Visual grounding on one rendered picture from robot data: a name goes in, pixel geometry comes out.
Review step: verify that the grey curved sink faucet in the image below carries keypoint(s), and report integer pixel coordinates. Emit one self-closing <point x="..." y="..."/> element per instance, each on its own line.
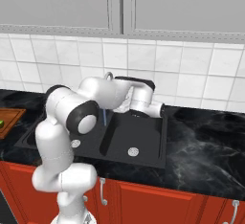
<point x="108" y="74"/>

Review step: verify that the green round fruit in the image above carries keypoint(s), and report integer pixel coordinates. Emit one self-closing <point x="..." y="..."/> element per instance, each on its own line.
<point x="1" y="123"/>

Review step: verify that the grey wall cupboard door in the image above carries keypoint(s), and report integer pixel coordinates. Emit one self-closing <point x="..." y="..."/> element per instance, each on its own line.
<point x="54" y="1"/>
<point x="188" y="4"/>

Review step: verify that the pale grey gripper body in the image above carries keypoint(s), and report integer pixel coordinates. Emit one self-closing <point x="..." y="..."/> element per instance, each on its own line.
<point x="125" y="104"/>

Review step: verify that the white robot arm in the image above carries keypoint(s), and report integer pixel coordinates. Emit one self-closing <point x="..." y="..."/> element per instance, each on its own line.
<point x="60" y="122"/>

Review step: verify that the brown wooden cutting board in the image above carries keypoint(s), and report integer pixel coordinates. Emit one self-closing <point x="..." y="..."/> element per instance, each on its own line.
<point x="9" y="121"/>

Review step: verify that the red base cupboard door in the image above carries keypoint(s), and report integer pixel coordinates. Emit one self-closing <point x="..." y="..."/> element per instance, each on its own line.
<point x="156" y="205"/>
<point x="237" y="215"/>
<point x="22" y="189"/>

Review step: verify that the black appliance front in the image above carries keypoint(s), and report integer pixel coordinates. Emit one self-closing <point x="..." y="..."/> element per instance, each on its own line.
<point x="4" y="210"/>

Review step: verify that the black double sink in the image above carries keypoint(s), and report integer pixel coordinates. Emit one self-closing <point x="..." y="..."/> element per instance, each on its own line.
<point x="134" y="132"/>

